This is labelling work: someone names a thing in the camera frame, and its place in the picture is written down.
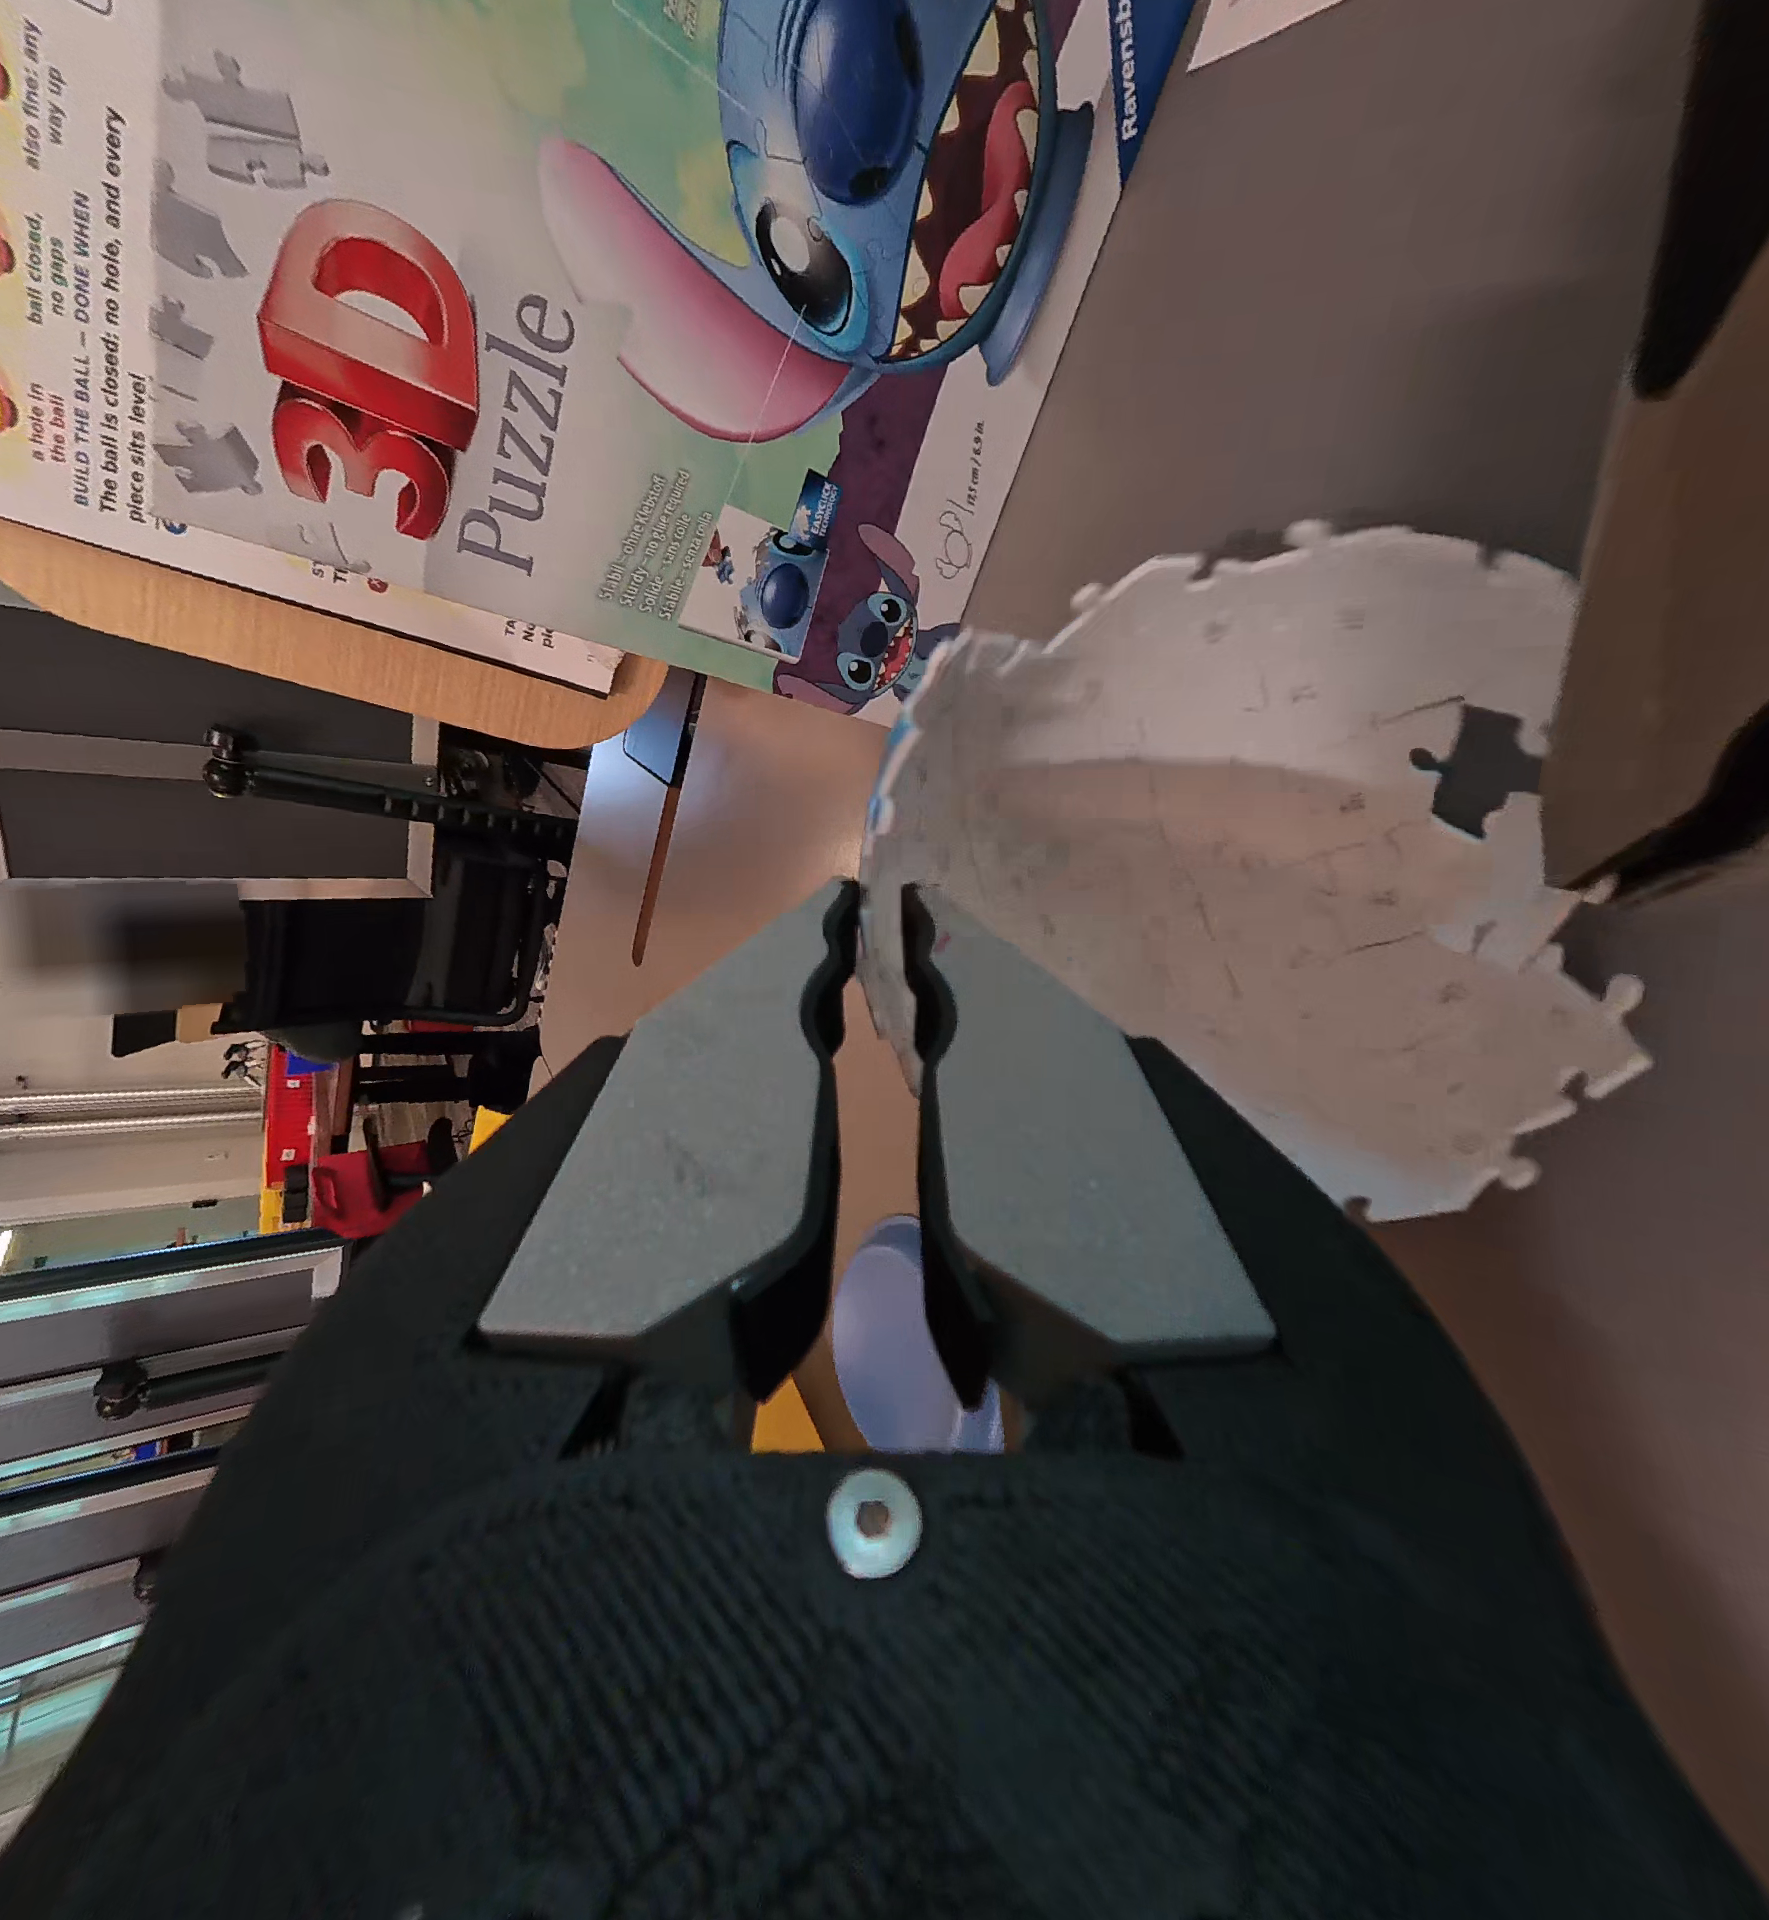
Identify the printed paper leaflet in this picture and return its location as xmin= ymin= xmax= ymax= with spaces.
xmin=502 ymin=607 xmax=629 ymax=696

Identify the white half puzzle ball shell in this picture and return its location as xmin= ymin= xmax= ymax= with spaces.
xmin=858 ymin=517 xmax=1651 ymax=1225

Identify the red storage box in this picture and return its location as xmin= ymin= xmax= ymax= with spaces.
xmin=267 ymin=1042 xmax=458 ymax=1239

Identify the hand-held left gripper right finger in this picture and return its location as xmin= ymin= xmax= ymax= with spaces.
xmin=904 ymin=884 xmax=1280 ymax=1412

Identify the white paper sheet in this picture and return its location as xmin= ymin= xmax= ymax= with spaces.
xmin=1188 ymin=0 xmax=1374 ymax=72

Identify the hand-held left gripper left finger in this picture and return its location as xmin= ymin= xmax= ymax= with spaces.
xmin=480 ymin=877 xmax=858 ymax=1405

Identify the metal drawer cabinet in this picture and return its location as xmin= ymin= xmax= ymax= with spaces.
xmin=0 ymin=1229 xmax=346 ymax=1801

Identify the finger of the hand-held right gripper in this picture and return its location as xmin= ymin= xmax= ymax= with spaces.
xmin=1550 ymin=196 xmax=1769 ymax=905
xmin=1634 ymin=0 xmax=1769 ymax=402

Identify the dark panel with metal frame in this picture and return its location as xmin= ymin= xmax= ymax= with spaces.
xmin=0 ymin=576 xmax=442 ymax=907

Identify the colourful cartoon puzzle box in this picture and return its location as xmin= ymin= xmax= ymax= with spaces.
xmin=0 ymin=0 xmax=1219 ymax=732

